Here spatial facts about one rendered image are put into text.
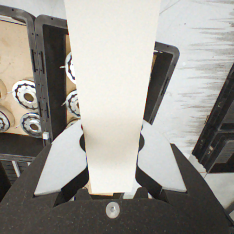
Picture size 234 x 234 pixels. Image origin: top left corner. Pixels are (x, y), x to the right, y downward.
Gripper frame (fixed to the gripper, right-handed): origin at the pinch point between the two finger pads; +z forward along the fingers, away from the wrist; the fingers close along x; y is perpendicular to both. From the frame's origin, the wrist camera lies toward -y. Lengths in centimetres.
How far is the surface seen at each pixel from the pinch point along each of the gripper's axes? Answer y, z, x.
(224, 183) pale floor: 208, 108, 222
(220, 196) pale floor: 257, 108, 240
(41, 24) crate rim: -11.7, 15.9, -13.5
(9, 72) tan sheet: -1.8, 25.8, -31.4
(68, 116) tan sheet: 13.4, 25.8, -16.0
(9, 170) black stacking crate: 44, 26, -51
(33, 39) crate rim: -9.2, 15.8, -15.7
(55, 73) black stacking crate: -2.3, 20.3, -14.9
